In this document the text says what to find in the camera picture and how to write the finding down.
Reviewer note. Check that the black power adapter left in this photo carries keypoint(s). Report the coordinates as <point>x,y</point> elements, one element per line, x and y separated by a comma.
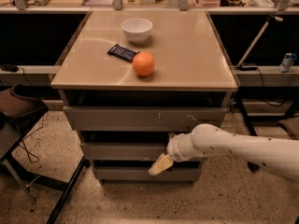
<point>9,67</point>

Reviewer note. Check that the black power adapter right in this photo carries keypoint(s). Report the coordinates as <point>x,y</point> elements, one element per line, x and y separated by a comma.
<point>247,67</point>

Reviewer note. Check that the grey drawer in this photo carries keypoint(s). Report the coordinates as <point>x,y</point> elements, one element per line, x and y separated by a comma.
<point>122,151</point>
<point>142,174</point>
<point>141,119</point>

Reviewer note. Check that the blue white can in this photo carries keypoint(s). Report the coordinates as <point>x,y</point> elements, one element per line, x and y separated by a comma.
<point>287,62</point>

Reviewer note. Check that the dark blue snack bar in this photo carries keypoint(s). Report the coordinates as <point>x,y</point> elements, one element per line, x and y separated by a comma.
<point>122,53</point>

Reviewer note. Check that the white bowl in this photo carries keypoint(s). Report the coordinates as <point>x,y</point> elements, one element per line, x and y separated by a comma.
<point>137,30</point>

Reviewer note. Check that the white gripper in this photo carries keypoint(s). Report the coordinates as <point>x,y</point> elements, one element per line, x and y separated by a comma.
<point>173,148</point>

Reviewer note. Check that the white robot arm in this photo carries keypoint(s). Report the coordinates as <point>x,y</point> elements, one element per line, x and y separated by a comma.
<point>277,156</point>

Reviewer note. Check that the orange fruit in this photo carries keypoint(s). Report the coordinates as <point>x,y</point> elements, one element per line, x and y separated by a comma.
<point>143,64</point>

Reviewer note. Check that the grey drawer cabinet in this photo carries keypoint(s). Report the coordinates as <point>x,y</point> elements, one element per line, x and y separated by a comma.
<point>190,72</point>

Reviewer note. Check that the grey bottom drawer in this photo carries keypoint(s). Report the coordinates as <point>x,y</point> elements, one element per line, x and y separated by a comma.
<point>142,174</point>

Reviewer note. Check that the black power adapter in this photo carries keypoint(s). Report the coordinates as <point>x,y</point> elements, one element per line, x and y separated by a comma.
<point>247,67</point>
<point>9,67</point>

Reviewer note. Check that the brown chair left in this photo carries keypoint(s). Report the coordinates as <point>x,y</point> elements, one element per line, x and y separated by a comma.
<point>18,115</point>

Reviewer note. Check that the grey top drawer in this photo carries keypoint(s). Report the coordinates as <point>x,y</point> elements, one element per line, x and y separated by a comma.
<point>141,119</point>

